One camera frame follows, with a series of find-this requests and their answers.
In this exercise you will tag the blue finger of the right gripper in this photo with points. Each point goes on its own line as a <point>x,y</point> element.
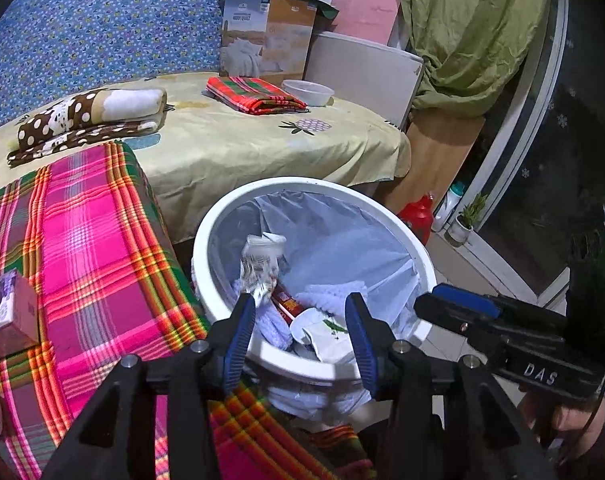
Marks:
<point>467,300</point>
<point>479,330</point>

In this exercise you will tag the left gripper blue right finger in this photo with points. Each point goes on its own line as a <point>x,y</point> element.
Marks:
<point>372,341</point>

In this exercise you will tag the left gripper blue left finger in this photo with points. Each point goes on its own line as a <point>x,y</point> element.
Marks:
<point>228,343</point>

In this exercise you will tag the patterned paper cup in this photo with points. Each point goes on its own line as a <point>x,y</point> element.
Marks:
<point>260,265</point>
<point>329,340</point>

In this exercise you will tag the purple milk carton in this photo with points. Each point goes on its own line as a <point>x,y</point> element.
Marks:
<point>18,314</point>

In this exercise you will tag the translucent trash bag liner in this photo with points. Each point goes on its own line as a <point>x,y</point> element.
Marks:
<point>297,383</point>

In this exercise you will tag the white round trash bin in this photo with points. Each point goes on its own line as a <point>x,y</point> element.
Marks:
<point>333,235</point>

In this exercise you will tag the person right hand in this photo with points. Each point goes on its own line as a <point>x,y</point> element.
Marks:
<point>578,426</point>

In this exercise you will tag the small potted plant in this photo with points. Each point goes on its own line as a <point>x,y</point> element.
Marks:
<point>461,228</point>

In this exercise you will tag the red detergent bottle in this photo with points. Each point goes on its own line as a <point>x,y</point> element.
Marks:
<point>419,217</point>

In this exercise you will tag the white teal bottle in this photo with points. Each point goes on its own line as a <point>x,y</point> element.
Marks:
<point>448,205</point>

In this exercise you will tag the pink plaid tablecloth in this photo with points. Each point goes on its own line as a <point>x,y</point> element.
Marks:
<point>86,233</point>

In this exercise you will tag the wooden board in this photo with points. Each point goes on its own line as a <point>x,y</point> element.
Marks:
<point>440,142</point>

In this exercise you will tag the yellow bed sheet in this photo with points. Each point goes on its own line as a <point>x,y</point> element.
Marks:
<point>205,149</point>

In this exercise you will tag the folded red plaid cloth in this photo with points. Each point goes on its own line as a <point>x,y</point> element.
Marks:
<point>253,96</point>

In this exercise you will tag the white plastic bowl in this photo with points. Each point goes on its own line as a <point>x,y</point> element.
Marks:
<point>311,93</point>

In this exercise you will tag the brown polka dot blanket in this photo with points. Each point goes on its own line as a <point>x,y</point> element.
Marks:
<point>88,118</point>

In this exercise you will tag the green curtain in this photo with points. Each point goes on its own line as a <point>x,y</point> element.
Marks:
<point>470,48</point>

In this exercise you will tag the cardboard bedding box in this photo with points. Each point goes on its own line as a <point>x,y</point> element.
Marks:
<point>269,39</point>

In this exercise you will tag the blue floral headboard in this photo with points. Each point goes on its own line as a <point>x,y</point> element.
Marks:
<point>52,48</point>

